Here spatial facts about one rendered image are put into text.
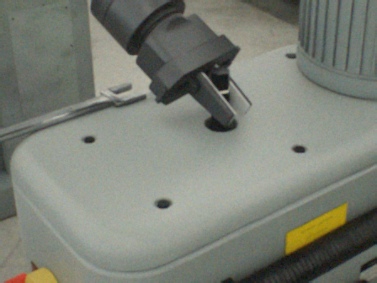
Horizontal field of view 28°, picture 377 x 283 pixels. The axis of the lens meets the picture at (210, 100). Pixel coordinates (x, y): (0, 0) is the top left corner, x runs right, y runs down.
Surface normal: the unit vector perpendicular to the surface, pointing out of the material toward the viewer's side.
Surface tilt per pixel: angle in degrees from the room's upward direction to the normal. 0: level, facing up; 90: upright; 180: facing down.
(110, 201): 0
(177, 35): 30
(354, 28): 90
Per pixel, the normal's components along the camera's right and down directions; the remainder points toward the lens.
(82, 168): 0.00, -0.88
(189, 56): 0.39, -0.60
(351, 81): -0.47, 0.43
